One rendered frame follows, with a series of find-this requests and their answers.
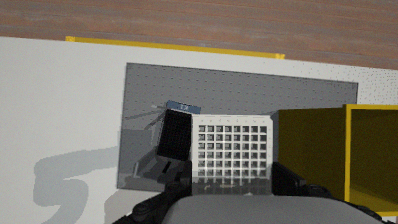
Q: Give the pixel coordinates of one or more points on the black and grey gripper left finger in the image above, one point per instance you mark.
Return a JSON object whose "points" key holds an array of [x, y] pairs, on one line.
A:
{"points": [[153, 210]]}

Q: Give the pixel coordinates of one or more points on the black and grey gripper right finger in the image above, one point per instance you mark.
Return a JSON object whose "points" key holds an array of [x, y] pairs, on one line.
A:
{"points": [[287, 183]]}

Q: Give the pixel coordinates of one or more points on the yellow open-top bin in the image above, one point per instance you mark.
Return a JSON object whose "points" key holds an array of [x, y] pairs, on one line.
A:
{"points": [[340, 147]]}

